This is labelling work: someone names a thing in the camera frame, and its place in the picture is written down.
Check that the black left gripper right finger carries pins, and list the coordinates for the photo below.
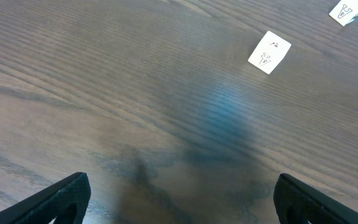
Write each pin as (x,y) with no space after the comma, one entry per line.
(298,203)

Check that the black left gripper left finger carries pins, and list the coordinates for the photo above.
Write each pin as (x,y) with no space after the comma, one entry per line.
(63,202)

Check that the white block green side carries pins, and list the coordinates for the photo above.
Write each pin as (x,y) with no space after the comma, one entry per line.
(345,12)

